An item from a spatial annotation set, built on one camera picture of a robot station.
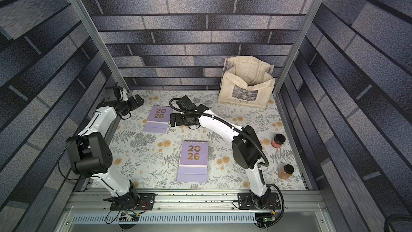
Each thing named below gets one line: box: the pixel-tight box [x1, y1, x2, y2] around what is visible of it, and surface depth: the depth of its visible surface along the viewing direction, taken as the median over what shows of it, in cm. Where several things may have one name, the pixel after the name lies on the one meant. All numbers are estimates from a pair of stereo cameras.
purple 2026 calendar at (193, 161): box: [176, 140, 209, 184], surface depth 83 cm
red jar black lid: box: [270, 133, 286, 149], surface depth 89 cm
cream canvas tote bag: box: [217, 55, 276, 110], surface depth 104 cm
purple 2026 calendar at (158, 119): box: [143, 105, 174, 134], surface depth 105 cm
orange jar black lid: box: [277, 164, 295, 180], surface depth 76 cm
